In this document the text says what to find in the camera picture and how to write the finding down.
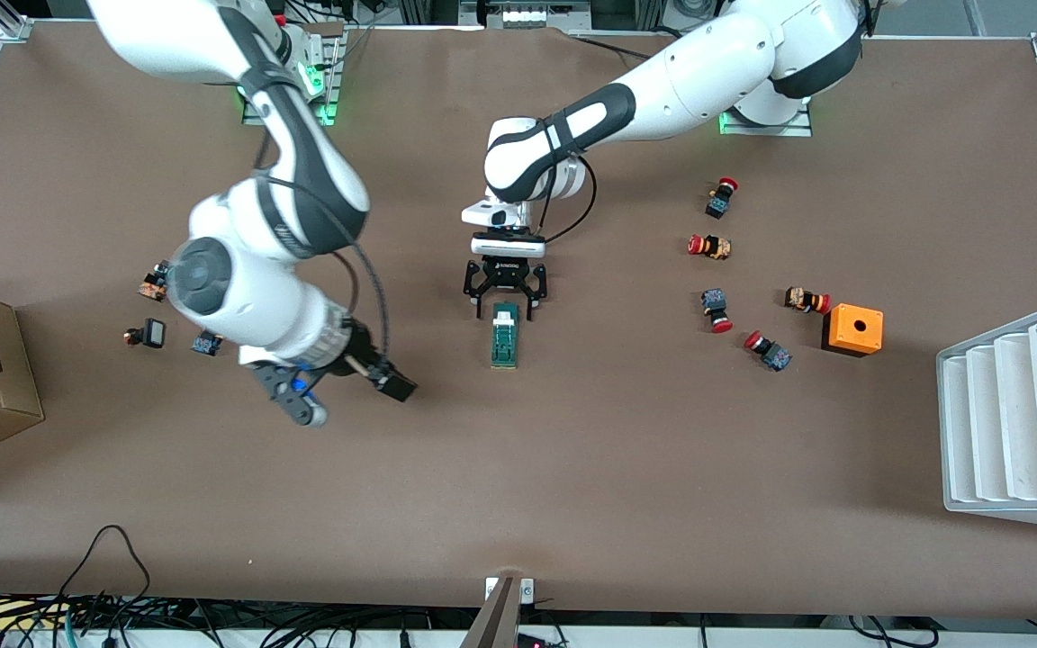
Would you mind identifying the green terminal block module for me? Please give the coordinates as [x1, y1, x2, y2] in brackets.
[491, 302, 520, 370]

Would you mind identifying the red emergency button blue block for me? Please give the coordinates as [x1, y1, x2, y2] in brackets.
[706, 177, 739, 220]
[701, 288, 734, 334]
[744, 329, 792, 373]

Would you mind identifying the black square push button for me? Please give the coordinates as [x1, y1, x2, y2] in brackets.
[122, 318, 167, 350]

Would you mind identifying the white power strip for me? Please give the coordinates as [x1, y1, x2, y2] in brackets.
[460, 0, 593, 30]

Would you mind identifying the orange box with hole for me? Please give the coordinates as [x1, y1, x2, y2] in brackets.
[821, 303, 885, 358]

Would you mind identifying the yellow tag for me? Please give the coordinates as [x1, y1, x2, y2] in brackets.
[0, 598, 65, 631]

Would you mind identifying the white slotted tray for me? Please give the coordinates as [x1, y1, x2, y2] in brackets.
[936, 300, 1037, 534]

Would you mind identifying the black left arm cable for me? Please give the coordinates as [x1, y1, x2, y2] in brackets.
[532, 153, 598, 246]

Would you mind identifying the black cable on table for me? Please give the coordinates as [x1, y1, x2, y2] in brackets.
[573, 25, 690, 62]

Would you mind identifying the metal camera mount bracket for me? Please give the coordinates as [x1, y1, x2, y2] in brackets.
[460, 576, 537, 648]

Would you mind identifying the black looped cable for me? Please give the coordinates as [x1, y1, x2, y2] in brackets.
[58, 525, 152, 622]

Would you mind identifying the black cable tangle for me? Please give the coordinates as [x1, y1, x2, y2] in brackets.
[0, 589, 483, 648]

